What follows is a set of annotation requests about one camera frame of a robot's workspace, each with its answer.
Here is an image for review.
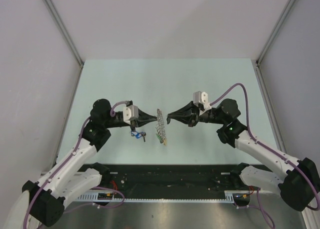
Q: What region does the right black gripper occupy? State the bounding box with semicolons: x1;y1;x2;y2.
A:
168;100;226;127

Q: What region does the blue tagged key bunch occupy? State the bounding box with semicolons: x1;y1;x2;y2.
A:
130;131;147;142

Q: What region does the metal disc keyring holder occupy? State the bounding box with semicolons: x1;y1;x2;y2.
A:
155;108;167;144

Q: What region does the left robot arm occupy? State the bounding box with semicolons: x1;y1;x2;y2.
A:
22;98;157;229

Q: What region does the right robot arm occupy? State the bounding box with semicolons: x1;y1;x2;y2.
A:
166;98;320;212

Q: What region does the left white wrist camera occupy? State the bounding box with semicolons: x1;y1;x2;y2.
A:
122;105;139;123

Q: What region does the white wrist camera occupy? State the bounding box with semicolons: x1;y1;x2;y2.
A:
122;105;139;123
193;91;212;113

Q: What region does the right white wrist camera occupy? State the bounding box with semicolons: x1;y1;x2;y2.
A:
193;91;212;113

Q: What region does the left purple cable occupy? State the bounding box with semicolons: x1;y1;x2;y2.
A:
23;100;133;229

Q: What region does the purple cable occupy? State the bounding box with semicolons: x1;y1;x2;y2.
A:
23;100;133;229
209;82;320;226

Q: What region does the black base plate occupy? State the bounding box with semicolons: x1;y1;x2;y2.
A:
99;164;253;199

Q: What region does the white cable duct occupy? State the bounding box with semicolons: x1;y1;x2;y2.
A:
75;191;234;204

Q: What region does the right aluminium frame post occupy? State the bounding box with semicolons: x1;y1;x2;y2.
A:
256;0;303;65

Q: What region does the aluminium frame post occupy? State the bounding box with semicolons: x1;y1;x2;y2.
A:
37;0;85;66
256;0;303;65

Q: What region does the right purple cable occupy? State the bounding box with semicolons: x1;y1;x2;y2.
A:
209;82;320;226

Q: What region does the left aluminium frame post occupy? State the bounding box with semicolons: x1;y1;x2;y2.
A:
37;0;85;66

